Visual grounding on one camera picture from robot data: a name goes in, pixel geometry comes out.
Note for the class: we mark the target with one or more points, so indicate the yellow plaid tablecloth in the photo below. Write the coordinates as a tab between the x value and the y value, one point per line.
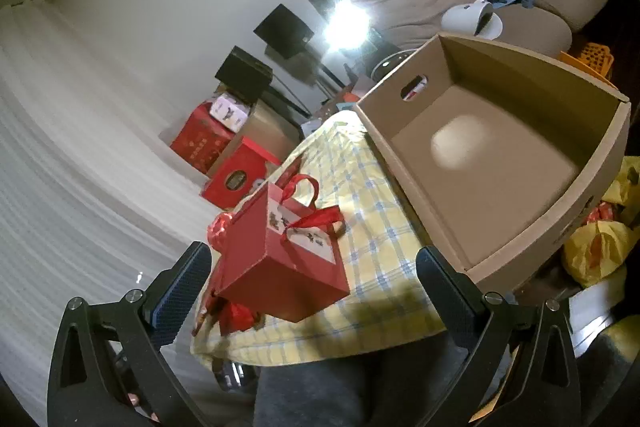
380	257

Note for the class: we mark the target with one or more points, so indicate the bright lamp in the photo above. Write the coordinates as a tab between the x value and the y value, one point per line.
345	24

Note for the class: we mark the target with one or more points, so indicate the white printed box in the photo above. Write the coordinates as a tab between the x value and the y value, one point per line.
227	112

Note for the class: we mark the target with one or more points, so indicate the orange plastic basket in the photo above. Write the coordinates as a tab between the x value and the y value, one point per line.
590	57

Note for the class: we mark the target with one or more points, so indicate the open box of clutter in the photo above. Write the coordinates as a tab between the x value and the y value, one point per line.
325	112

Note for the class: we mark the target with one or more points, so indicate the large cardboard box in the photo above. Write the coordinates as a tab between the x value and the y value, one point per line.
500	147

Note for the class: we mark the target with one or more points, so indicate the person's grey trouser leg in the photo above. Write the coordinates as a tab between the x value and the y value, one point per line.
350	387

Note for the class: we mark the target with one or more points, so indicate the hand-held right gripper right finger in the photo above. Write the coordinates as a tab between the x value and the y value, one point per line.
445	294

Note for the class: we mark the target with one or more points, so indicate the brown cardboard carton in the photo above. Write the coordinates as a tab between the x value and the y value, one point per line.
267	132

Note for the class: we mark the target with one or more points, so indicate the yellow plastic bag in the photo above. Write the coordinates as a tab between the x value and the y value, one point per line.
595	247

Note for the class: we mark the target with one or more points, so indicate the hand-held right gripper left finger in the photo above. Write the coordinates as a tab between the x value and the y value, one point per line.
180	289

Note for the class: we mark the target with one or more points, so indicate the white dome device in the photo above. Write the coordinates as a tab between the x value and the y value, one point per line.
465	17

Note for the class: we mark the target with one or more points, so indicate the black speaker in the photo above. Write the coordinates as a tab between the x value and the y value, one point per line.
242	74
282	29

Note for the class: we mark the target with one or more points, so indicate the white curtain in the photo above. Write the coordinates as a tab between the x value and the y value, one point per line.
75	157

